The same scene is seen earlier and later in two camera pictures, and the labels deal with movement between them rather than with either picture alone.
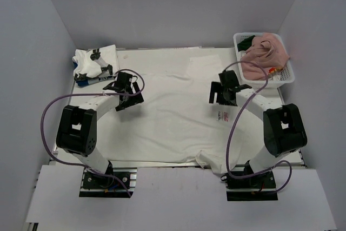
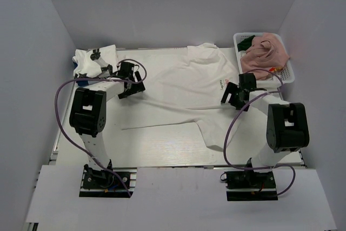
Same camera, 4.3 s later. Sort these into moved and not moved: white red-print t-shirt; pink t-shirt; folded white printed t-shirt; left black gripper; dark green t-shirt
Moved: left black gripper; white red-print t-shirt
Not moved: folded white printed t-shirt; pink t-shirt; dark green t-shirt
